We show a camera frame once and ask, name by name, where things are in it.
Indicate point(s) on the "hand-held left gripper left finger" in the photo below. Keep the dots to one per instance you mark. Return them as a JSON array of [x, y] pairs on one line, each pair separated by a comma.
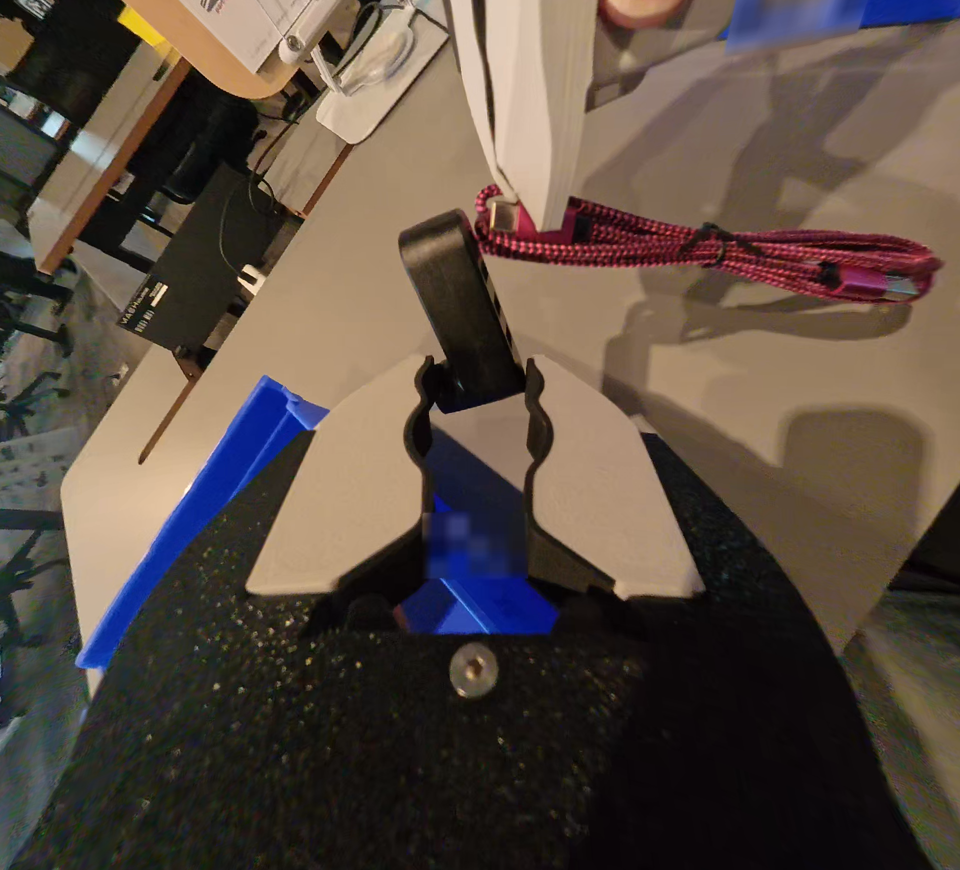
[[345, 502]]

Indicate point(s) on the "wooden top office desk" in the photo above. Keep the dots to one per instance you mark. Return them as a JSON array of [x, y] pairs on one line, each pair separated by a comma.
[[112, 157]]

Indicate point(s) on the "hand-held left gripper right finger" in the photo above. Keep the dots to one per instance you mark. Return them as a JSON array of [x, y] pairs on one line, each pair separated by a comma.
[[607, 510]]

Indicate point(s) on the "black flat panel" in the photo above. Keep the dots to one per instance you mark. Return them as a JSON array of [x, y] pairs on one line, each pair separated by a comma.
[[202, 270]]

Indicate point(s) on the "white power adapter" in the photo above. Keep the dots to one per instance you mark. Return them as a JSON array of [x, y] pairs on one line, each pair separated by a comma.
[[251, 279]]

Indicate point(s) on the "yellow plastic bin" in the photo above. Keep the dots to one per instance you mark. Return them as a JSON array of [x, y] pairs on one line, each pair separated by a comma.
[[139, 30]]

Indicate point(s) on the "black power adapter block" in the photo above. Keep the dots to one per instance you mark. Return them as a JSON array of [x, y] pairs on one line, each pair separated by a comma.
[[457, 300]]

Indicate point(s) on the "black office chair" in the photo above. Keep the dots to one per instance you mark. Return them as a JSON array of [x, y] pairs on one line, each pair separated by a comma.
[[30, 300]]

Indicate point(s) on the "white monitor stand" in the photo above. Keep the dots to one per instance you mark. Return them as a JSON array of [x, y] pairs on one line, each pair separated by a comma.
[[375, 90]]

